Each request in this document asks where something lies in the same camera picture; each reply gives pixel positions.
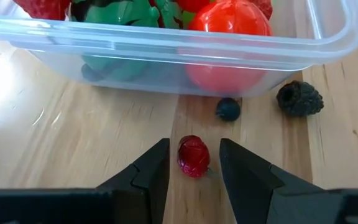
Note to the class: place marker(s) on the red toy strawberry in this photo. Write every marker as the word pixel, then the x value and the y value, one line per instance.
pixel 42 7

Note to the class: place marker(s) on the black toy blackberry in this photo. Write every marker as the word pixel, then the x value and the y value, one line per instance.
pixel 300 99

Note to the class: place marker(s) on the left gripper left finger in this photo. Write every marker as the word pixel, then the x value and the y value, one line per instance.
pixel 148 193

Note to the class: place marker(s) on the dark blue toy blueberry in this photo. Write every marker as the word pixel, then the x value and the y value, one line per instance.
pixel 227 109

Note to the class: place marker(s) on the green striped toy watermelon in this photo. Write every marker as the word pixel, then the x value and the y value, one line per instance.
pixel 120 14

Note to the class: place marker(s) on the clear plastic tupperware container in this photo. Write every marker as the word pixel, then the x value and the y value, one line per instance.
pixel 135 43

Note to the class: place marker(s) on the small red toy cherry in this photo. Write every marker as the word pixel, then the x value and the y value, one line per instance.
pixel 194 155

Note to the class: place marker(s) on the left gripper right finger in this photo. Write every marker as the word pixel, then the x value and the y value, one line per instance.
pixel 253 193

